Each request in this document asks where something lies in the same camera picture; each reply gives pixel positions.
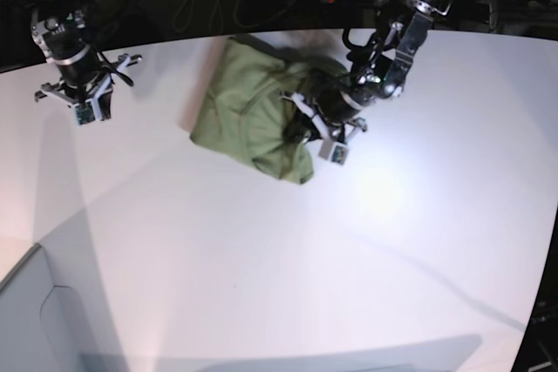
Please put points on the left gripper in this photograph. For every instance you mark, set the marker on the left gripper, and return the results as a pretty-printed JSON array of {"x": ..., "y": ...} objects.
[{"x": 325, "y": 113}]

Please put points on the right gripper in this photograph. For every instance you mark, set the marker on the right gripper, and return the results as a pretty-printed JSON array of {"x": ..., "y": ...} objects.
[{"x": 90, "y": 75}]

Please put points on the green T-shirt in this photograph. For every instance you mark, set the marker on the green T-shirt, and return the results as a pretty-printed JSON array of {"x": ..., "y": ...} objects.
[{"x": 243, "y": 115}]

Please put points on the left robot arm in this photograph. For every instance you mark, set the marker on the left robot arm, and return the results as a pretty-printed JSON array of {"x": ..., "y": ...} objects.
[{"x": 378, "y": 69}]

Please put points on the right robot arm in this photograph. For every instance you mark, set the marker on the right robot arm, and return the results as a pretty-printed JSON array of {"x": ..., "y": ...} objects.
[{"x": 68, "y": 34}]

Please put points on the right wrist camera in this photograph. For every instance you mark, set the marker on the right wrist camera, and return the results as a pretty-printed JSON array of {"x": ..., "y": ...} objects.
[{"x": 84, "y": 114}]

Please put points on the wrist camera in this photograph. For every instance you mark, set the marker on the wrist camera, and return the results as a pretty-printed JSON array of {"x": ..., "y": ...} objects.
[
  {"x": 84, "y": 114},
  {"x": 334, "y": 152}
]

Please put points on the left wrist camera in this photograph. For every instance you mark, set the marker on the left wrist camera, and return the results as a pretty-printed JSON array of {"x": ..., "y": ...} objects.
[{"x": 334, "y": 152}]

